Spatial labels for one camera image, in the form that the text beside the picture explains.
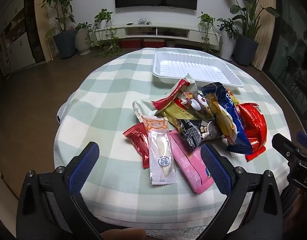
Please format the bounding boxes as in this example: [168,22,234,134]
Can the small red snack packet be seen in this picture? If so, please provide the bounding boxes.
[123,123,151,168]

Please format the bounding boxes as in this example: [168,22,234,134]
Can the large red snack bag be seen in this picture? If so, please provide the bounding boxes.
[235,102,267,161]

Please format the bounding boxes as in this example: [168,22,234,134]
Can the person's left hand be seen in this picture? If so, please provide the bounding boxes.
[100,227,147,240]

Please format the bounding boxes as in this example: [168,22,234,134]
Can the red and yellow snack packet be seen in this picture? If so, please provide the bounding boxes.
[173,92,194,110]

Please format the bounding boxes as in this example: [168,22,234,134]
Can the black snack packet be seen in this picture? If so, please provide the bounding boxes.
[172,118,225,152]

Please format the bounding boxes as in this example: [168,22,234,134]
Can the wooden display cabinet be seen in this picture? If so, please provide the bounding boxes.
[0,0,46,77]

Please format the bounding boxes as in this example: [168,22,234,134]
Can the light blue panda snack packet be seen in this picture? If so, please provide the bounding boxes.
[190,92,209,113]

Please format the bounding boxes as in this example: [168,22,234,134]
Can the white television cabinet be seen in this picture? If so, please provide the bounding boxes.
[93,24,222,49]

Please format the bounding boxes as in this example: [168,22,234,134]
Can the clear cat print snack packet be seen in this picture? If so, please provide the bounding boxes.
[141,115,177,187]

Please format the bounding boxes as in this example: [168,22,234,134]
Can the gold snack packet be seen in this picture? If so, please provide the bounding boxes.
[156,104,202,125]

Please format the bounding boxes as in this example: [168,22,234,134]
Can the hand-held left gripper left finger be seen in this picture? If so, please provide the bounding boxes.
[16,141,104,240]

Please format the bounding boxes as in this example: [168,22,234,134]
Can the trailing vine plant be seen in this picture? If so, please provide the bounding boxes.
[197,11,222,53]
[90,9,125,58]

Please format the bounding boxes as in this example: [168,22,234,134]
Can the green checked tablecloth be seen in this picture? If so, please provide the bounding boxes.
[53,47,297,240]

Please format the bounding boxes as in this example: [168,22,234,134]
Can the grey cable bundle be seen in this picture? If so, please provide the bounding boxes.
[126,19,152,26]

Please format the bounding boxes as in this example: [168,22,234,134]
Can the clear yellow snack packet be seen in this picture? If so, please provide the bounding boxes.
[208,92,238,145]

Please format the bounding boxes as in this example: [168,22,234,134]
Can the black chair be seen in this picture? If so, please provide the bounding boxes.
[278,55,307,98]

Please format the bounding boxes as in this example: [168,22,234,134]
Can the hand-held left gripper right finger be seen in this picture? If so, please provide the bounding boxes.
[200,144,285,240]

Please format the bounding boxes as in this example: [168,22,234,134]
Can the beige curtain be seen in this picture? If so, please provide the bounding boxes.
[252,0,279,72]

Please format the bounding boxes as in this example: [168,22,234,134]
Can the pink snack packet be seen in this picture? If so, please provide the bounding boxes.
[168,129,214,195]

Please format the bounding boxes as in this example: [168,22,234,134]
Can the large leaf plant in dark pot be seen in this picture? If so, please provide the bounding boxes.
[216,0,281,67]

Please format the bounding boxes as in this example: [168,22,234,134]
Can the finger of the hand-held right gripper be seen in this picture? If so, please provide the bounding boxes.
[272,133,297,160]
[296,131,307,155]

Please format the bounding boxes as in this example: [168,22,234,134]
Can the white and red snack bag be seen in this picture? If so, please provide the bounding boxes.
[133,74,198,123]

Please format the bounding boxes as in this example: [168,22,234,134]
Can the bushy plant in white pot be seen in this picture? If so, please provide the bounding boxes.
[217,17,237,61]

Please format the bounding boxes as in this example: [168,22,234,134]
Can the potted tree in dark pot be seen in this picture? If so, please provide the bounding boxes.
[40,0,77,60]

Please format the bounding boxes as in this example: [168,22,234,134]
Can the small plant in grey pot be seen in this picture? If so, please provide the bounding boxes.
[75,22,92,55]

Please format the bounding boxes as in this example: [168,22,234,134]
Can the red storage box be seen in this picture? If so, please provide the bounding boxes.
[143,39,166,48]
[121,39,141,48]

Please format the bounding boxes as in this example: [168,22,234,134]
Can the orange snack packet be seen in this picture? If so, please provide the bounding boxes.
[226,87,240,100]

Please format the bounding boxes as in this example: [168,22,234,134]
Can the glass sliding door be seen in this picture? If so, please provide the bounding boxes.
[263,0,307,135]

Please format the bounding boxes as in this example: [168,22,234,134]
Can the white plastic tray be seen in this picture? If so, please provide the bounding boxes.
[152,51,244,88]

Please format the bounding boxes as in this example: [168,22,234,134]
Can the dark blue cookie bag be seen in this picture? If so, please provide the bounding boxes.
[200,82,253,155]

